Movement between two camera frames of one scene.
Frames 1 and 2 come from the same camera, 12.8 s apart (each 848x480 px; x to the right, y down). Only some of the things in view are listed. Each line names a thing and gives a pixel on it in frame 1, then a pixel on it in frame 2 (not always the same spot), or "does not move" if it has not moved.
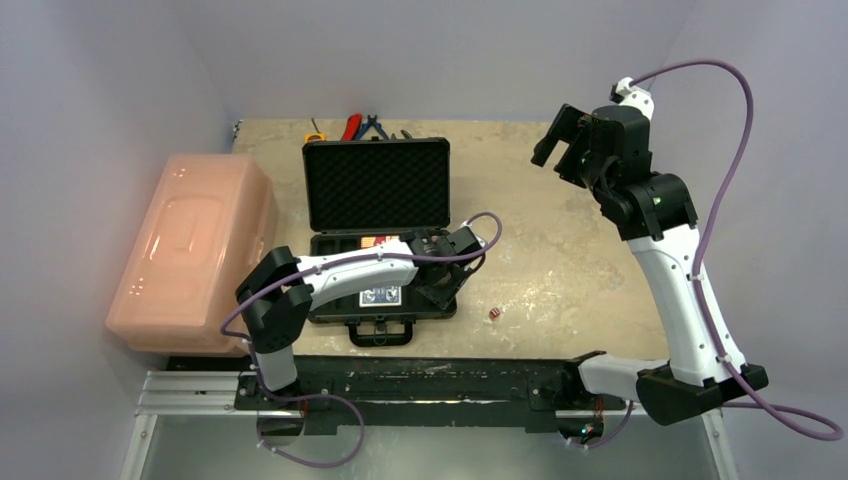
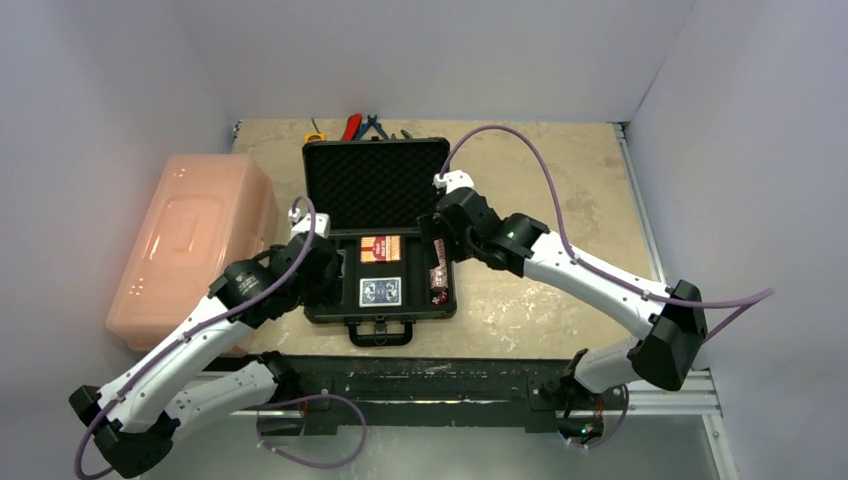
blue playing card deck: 388,297 does not move
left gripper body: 442,292 → 326,290
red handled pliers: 352,127 does not move
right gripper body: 573,154 → 433,232
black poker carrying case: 368,191 does not move
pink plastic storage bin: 213,220 does not move
